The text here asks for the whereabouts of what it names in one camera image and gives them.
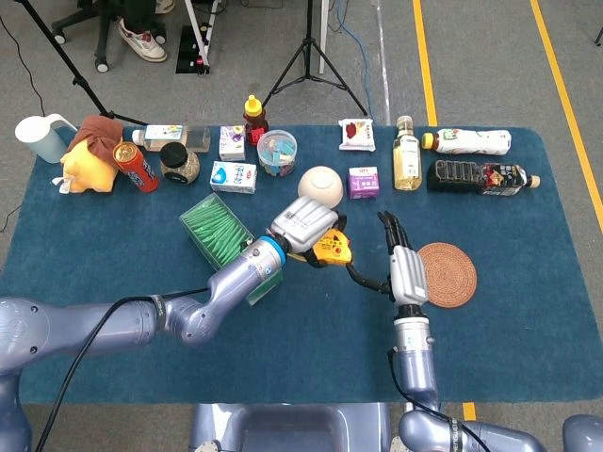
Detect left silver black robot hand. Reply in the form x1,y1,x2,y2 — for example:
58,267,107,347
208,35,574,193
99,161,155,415
270,195,349,270

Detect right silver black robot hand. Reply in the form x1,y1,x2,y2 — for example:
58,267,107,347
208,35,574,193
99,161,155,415
346,210,431,321

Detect yellow tape measure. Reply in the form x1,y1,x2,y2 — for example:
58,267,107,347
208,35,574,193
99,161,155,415
286,228,353,268

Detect round rattan coaster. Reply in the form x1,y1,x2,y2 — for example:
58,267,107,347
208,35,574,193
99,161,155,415
416,241,479,310

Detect upturned cream bowl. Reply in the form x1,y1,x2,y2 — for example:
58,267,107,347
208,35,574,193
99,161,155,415
297,164,344,211

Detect purple small box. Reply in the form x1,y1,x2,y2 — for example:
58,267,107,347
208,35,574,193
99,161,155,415
347,165,381,201

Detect clear tub colourful clips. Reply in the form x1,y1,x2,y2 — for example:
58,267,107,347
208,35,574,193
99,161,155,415
256,129,299,178

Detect white blue milk carton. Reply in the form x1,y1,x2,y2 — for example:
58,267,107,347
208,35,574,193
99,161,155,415
209,160,259,195

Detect clear box green tea bags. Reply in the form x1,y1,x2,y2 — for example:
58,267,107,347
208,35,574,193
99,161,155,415
178,192,284,307

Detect small white purple carton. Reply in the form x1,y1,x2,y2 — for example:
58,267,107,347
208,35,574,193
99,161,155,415
219,124,247,162

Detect white red snack packet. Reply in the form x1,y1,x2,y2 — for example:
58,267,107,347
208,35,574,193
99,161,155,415
337,118,377,153

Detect honey bottle yellow cap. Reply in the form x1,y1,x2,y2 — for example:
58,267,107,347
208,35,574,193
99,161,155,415
242,94,269,147

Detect yellow oil bottle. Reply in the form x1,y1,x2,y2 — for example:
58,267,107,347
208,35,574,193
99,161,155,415
392,115,424,192

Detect dark drink bottle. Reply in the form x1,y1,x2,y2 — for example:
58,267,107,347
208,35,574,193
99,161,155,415
426,158,542,198

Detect blue table cloth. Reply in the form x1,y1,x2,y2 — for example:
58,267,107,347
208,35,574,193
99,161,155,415
0,124,603,406

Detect glass jar black lid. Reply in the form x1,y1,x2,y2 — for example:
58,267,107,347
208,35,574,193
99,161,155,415
158,141,202,186

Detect white bottle yellow cap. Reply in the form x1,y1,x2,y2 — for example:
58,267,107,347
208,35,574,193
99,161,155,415
421,128,513,156

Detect clear plastic bottle white cap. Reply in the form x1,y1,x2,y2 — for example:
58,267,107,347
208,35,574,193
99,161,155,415
130,123,212,153

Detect orange Arctic Ocean soda can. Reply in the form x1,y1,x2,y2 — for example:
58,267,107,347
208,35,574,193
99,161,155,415
111,140,161,194

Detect black tripod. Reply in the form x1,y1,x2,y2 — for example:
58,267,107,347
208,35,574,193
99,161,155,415
261,0,369,118

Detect blue-grey robot torso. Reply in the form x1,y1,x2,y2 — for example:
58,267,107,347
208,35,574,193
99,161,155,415
187,402,392,452

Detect black flat floor plate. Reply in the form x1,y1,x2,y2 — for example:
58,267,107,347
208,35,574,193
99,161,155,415
175,24,211,75

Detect yellow plush toy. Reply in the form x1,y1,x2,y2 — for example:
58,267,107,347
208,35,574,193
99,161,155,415
51,138,119,195

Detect brown cloth on plush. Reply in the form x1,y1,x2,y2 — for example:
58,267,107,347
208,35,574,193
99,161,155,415
67,115,124,167

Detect white red sneaker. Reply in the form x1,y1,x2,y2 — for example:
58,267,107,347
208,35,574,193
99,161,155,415
117,0,176,64

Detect black stand pole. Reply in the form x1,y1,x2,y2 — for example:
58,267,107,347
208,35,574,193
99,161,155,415
13,0,152,127

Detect white pitcher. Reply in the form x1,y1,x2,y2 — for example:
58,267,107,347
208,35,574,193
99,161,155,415
13,113,79,165

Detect black office chair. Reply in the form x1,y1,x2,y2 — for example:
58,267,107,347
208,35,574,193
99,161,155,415
50,0,169,74

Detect blue floor cable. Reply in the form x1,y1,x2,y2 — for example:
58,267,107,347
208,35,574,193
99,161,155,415
328,0,376,119

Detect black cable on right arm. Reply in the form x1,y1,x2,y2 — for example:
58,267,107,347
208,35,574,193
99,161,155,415
386,347,491,452

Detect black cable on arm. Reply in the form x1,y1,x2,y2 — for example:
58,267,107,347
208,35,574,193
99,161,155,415
35,286,211,452
386,347,491,452

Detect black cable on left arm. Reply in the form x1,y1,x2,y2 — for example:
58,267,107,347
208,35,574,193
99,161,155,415
35,286,211,452

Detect white metal frame leg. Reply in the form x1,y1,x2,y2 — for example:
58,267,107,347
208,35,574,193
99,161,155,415
318,0,330,75
183,0,220,60

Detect white power strip red switch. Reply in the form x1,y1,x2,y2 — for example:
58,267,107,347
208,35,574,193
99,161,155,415
196,21,212,73

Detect thin black floor cable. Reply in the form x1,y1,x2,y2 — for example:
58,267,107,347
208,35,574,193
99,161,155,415
0,13,46,117

